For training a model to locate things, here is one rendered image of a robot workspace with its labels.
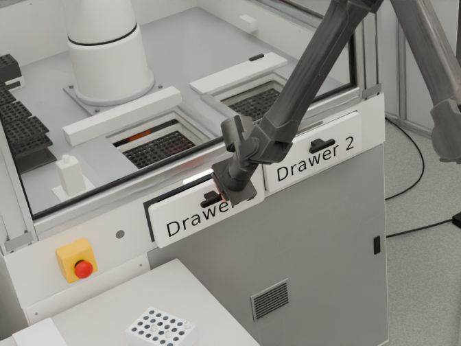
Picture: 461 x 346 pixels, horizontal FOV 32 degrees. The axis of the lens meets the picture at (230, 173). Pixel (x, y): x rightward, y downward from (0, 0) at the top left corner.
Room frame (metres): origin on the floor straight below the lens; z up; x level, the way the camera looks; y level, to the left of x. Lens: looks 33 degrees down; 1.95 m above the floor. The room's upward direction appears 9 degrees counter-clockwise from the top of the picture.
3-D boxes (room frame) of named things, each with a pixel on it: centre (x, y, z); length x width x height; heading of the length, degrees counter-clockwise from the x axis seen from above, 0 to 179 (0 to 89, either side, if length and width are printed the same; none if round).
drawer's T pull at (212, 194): (1.53, 0.05, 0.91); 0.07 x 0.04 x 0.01; 117
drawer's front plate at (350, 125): (1.71, -0.21, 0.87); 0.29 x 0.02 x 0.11; 117
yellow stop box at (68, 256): (1.41, 0.36, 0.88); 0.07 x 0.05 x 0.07; 117
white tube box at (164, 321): (1.25, 0.19, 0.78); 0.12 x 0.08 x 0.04; 50
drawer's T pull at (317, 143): (1.69, -0.22, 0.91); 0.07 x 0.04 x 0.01; 117
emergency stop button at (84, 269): (1.38, 0.34, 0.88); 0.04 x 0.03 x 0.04; 117
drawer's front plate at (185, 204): (1.56, 0.06, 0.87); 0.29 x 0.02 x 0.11; 117
